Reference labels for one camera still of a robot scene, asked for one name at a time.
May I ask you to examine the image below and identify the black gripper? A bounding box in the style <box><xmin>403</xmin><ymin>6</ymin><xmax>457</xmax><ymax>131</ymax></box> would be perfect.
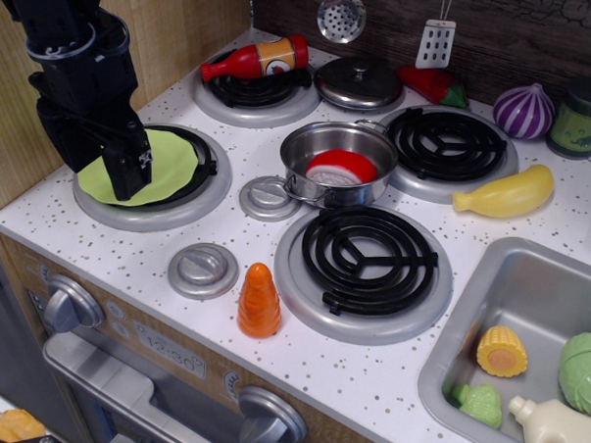
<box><xmin>28</xmin><ymin>52</ymin><xmax>153</xmax><ymax>201</ymax></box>

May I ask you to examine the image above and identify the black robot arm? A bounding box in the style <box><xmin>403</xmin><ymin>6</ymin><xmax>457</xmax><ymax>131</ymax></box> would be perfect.
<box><xmin>1</xmin><ymin>0</ymin><xmax>152</xmax><ymax>200</ymax></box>

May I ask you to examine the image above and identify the red white toy sushi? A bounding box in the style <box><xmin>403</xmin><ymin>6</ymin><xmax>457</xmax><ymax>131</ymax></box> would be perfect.
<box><xmin>306</xmin><ymin>149</ymin><xmax>378</xmax><ymax>186</ymax></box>

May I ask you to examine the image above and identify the silver metal pan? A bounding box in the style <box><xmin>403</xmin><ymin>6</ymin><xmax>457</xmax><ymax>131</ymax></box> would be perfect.
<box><xmin>279</xmin><ymin>121</ymin><xmax>399</xmax><ymax>209</ymax></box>

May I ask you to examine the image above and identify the green round cloth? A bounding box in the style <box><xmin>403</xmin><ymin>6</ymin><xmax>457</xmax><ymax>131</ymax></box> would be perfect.
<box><xmin>77</xmin><ymin>128</ymin><xmax>198</xmax><ymax>208</ymax></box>

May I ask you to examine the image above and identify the front left stove burner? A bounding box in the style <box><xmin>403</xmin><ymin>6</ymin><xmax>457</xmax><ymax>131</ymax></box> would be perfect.
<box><xmin>74</xmin><ymin>124</ymin><xmax>232</xmax><ymax>232</ymax></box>

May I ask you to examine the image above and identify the stove burner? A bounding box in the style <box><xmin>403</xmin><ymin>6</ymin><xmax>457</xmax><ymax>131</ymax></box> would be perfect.
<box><xmin>192</xmin><ymin>66</ymin><xmax>320</xmax><ymax>128</ymax></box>
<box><xmin>380</xmin><ymin>105</ymin><xmax>518</xmax><ymax>205</ymax></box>
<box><xmin>74</xmin><ymin>124</ymin><xmax>232</xmax><ymax>232</ymax></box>
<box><xmin>273</xmin><ymin>206</ymin><xmax>453</xmax><ymax>346</ymax></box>

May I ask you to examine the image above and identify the lower silver stovetop knob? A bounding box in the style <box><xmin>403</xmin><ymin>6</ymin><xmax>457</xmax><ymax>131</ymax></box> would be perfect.
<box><xmin>168</xmin><ymin>243</ymin><xmax>239</xmax><ymax>300</ymax></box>

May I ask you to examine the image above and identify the silver stovetop knob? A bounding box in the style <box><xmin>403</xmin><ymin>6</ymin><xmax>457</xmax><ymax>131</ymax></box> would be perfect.
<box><xmin>168</xmin><ymin>243</ymin><xmax>239</xmax><ymax>300</ymax></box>
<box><xmin>238</xmin><ymin>176</ymin><xmax>301</xmax><ymax>222</ymax></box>

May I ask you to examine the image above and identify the upper silver stovetop knob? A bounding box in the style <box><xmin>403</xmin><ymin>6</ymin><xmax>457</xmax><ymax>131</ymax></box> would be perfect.
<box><xmin>238</xmin><ymin>176</ymin><xmax>301</xmax><ymax>222</ymax></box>

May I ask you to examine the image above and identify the back left stove burner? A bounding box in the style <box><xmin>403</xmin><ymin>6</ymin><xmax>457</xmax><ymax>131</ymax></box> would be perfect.
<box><xmin>192</xmin><ymin>66</ymin><xmax>320</xmax><ymax>128</ymax></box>

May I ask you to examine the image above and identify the left silver oven knob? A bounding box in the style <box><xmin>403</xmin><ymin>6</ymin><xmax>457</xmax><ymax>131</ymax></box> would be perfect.
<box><xmin>44</xmin><ymin>273</ymin><xmax>105</xmax><ymax>333</ymax></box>

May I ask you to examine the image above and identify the silver oven knob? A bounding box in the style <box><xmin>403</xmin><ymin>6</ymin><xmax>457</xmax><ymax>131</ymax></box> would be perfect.
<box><xmin>44</xmin><ymin>273</ymin><xmax>105</xmax><ymax>333</ymax></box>
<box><xmin>238</xmin><ymin>385</ymin><xmax>308</xmax><ymax>443</ymax></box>

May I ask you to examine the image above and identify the red toy ketchup bottle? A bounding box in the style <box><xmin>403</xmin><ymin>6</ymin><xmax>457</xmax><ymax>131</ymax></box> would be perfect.
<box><xmin>200</xmin><ymin>34</ymin><xmax>309</xmax><ymax>82</ymax></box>

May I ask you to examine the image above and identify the orange toy carrot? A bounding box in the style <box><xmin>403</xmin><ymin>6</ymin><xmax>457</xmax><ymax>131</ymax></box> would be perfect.
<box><xmin>237</xmin><ymin>263</ymin><xmax>281</xmax><ymax>339</ymax></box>

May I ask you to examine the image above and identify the silver pot lid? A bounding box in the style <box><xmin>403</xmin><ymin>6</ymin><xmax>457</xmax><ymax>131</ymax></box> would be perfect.
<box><xmin>314</xmin><ymin>57</ymin><xmax>403</xmax><ymax>111</ymax></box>

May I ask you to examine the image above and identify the hanging silver skimmer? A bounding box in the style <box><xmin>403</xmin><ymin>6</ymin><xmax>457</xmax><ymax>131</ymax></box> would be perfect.
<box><xmin>317</xmin><ymin>0</ymin><xmax>368</xmax><ymax>44</ymax></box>

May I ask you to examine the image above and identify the front right stove burner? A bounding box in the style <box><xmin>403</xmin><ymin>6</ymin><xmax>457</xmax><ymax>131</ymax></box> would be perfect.
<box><xmin>273</xmin><ymin>206</ymin><xmax>453</xmax><ymax>346</ymax></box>

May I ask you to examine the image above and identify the orange toy on floor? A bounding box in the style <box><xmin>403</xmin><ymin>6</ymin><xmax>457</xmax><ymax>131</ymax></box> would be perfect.
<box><xmin>0</xmin><ymin>409</ymin><xmax>46</xmax><ymax>443</ymax></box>

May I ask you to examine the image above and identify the right silver oven knob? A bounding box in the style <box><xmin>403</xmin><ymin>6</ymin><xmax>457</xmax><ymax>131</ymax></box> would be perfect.
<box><xmin>238</xmin><ymin>385</ymin><xmax>308</xmax><ymax>443</ymax></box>

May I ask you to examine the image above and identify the back right stove burner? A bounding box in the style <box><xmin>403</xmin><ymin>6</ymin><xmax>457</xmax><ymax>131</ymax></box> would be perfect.
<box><xmin>380</xmin><ymin>105</ymin><xmax>518</xmax><ymax>205</ymax></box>

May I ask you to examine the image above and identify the red toy chili pepper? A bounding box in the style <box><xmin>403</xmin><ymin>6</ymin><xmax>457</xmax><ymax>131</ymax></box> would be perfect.
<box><xmin>395</xmin><ymin>66</ymin><xmax>468</xmax><ymax>108</ymax></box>

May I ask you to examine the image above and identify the hanging silver spatula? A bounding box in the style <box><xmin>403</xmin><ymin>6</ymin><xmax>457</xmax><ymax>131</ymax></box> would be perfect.
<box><xmin>416</xmin><ymin>0</ymin><xmax>457</xmax><ymax>70</ymax></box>

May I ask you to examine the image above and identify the yellow toy squash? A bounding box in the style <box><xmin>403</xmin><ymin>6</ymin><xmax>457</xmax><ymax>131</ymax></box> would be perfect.
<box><xmin>452</xmin><ymin>165</ymin><xmax>555</xmax><ymax>219</ymax></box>

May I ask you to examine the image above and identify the purple striped toy onion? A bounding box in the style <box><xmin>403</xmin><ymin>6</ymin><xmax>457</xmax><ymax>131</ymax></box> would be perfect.
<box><xmin>492</xmin><ymin>82</ymin><xmax>556</xmax><ymax>139</ymax></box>

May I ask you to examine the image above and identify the yellow toy corn cob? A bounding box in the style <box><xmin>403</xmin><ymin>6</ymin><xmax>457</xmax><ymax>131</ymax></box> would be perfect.
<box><xmin>476</xmin><ymin>325</ymin><xmax>528</xmax><ymax>378</ymax></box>

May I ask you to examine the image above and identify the small green toy vegetable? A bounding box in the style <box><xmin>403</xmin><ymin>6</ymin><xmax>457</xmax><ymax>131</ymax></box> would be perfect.
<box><xmin>452</xmin><ymin>384</ymin><xmax>503</xmax><ymax>429</ymax></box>

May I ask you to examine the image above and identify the silver sink basin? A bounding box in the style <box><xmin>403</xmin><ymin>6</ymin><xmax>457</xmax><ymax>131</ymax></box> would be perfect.
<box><xmin>419</xmin><ymin>237</ymin><xmax>591</xmax><ymax>443</ymax></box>

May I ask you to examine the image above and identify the green toy can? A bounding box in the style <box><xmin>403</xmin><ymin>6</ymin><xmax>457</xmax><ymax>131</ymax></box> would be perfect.
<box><xmin>545</xmin><ymin>76</ymin><xmax>591</xmax><ymax>160</ymax></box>

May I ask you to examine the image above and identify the green toy cabbage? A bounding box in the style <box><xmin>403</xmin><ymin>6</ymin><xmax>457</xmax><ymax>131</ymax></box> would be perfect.
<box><xmin>559</xmin><ymin>332</ymin><xmax>591</xmax><ymax>416</ymax></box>

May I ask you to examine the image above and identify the cream toy bottle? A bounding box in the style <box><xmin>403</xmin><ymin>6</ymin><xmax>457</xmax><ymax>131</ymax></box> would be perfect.
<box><xmin>508</xmin><ymin>396</ymin><xmax>591</xmax><ymax>443</ymax></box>

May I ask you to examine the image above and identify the silver oven door handle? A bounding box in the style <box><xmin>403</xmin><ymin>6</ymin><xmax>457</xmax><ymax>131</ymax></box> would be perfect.
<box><xmin>42</xmin><ymin>332</ymin><xmax>241</xmax><ymax>443</ymax></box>

